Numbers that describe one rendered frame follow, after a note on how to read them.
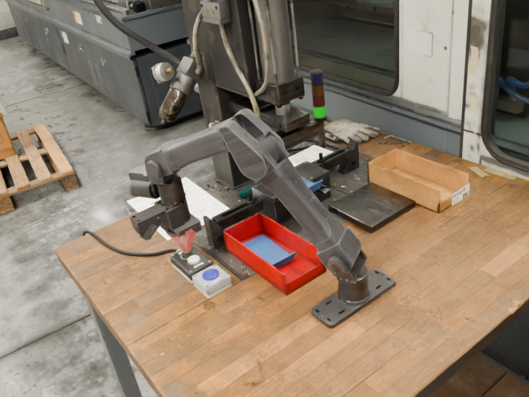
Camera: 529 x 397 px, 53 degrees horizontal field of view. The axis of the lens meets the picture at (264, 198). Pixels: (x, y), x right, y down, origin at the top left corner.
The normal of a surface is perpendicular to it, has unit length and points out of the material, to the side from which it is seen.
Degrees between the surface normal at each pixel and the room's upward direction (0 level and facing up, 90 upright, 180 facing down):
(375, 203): 0
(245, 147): 90
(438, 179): 90
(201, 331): 0
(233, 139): 90
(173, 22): 90
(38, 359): 0
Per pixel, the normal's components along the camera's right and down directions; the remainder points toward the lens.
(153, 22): 0.54, 0.36
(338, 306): -0.13, -0.85
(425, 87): -0.83, 0.37
